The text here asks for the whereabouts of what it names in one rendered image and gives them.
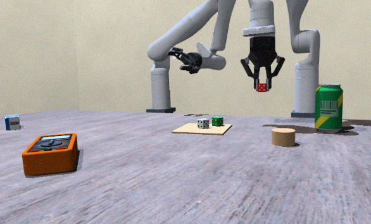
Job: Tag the green soda can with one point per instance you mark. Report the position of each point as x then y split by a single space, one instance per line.
328 108

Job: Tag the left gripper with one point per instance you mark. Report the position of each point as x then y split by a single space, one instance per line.
262 54

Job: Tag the white die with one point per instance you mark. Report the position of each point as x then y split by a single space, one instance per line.
203 123

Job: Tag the beige flat mat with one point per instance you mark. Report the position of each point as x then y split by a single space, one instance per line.
192 128

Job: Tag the green die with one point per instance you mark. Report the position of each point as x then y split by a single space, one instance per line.
217 121

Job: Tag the tan short cylinder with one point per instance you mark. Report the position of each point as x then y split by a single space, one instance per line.
283 137

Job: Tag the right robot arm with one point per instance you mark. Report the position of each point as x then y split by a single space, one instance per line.
186 28

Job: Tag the red die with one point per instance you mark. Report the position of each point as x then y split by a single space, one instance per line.
262 88

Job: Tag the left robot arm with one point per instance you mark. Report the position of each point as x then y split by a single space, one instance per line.
302 41

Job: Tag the orange digital multimeter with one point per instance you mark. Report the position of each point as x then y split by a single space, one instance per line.
50 154

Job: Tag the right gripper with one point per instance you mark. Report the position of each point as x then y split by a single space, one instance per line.
192 61

